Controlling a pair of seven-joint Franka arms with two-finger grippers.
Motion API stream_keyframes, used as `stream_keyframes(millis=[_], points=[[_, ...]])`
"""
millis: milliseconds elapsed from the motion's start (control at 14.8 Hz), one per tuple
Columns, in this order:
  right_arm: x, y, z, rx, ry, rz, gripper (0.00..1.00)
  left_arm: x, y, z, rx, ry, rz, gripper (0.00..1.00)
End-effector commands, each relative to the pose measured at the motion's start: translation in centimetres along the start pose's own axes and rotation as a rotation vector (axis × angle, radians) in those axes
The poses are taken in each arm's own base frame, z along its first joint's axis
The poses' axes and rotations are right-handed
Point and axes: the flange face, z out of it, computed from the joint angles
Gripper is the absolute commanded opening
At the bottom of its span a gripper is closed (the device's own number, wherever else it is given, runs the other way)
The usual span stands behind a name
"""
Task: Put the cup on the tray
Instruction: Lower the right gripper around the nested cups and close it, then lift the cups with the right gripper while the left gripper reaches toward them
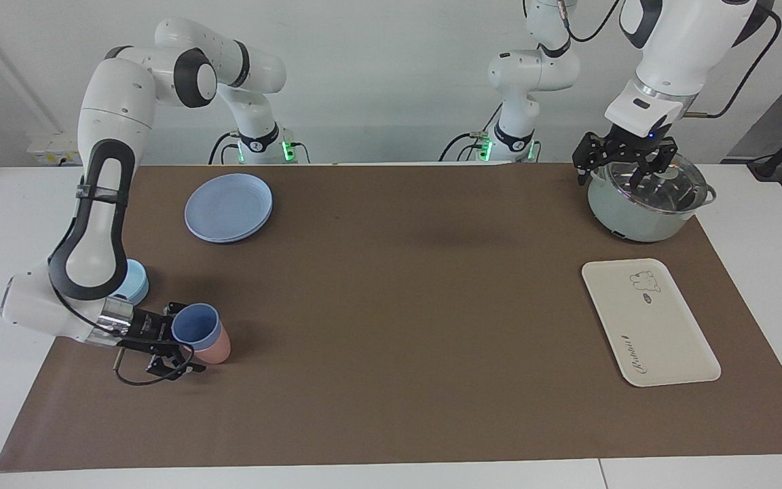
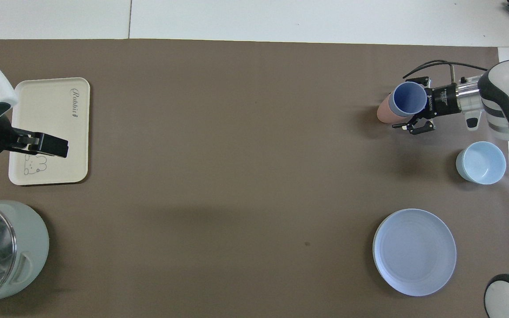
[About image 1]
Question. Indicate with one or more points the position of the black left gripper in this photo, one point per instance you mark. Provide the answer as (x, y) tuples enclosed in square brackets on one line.
[(635, 146)]

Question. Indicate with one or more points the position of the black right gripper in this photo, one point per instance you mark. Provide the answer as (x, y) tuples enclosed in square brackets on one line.
[(153, 333)]

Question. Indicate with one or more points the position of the blue ribbed cup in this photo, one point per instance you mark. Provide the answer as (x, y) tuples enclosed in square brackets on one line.
[(195, 326)]

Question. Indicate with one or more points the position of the pink cup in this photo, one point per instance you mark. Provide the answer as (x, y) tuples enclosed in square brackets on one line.
[(218, 350)]

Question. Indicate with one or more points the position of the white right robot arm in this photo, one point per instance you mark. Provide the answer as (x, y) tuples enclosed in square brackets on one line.
[(113, 102)]

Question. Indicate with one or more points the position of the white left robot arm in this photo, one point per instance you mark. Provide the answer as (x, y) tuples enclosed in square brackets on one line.
[(683, 41)]

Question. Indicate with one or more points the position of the cream rabbit print tray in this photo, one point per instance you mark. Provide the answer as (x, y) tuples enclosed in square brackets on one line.
[(649, 326)]

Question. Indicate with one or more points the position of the glass pot lid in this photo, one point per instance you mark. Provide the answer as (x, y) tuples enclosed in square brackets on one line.
[(662, 187)]

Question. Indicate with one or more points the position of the pale green cooking pot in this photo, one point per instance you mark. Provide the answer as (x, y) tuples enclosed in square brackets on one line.
[(635, 221)]

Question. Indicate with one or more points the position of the light blue bowl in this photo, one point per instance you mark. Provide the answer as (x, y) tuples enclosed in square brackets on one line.
[(134, 282)]

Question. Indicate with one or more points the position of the blue round plate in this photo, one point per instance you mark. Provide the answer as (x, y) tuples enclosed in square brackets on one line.
[(228, 207)]

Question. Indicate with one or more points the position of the brown table mat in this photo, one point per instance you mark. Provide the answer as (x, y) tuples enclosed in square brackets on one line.
[(391, 305)]

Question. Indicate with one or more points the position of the white wall socket box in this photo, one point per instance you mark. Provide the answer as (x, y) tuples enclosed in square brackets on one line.
[(55, 149)]

